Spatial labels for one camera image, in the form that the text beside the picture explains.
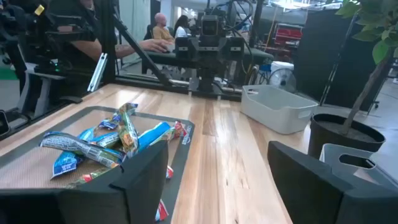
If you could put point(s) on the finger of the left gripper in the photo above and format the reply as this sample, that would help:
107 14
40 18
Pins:
237 48
182 48

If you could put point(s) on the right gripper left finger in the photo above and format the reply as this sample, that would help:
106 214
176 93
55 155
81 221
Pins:
93 202

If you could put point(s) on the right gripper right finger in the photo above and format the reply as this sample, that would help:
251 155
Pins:
317 196

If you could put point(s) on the green granola bar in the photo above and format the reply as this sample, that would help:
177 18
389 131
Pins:
128 137
88 178

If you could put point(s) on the blue granola bar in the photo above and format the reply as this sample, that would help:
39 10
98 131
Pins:
107 140
109 124
87 134
77 147
65 163
152 134

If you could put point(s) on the red granola bar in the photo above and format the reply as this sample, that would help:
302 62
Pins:
161 212
169 172
178 129

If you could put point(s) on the person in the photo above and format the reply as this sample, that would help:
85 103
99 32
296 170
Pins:
182 31
161 31
90 46

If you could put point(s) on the dark green table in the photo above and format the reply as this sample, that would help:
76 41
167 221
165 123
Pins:
258 56

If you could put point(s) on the blue box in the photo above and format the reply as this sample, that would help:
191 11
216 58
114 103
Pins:
265 68

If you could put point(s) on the red storage rack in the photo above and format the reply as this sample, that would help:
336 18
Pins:
287 34

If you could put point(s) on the white floor fan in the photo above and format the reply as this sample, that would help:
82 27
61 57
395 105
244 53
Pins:
283 79

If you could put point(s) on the potted green leafy plant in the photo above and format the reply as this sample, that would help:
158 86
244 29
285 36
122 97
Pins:
326 137

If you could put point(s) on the brown silicone baking mat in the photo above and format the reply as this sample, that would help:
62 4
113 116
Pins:
31 174

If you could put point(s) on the white plastic bin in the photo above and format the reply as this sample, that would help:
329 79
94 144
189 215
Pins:
273 115

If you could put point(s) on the black partition panel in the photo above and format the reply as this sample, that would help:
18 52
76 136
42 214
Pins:
320 56

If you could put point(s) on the black tripod stand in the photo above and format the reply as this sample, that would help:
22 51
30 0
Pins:
338 62

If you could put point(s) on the black equipment with green light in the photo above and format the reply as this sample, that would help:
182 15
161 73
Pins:
71 70

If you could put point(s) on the green floor mat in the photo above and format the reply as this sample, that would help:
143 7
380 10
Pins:
7 74

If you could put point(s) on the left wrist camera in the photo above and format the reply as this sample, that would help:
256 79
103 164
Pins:
210 26

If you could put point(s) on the silver aluminium bracket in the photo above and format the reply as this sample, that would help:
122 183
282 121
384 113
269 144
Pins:
98 71

